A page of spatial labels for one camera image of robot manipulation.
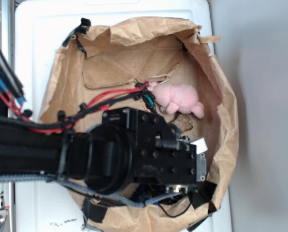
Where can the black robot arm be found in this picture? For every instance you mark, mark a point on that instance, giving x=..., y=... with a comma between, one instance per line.
x=98, y=157

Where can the pink plush bunny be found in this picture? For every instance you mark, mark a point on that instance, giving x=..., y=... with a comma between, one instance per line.
x=174, y=98

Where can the brown rock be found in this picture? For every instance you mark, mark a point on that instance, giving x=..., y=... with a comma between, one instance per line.
x=183, y=122

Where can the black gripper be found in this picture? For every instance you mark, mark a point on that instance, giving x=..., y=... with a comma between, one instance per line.
x=161, y=155

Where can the aluminium frame rail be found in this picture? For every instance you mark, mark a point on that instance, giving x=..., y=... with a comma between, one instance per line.
x=7, y=207

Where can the brown paper bag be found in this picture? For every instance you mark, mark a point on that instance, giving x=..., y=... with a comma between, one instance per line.
x=101, y=58

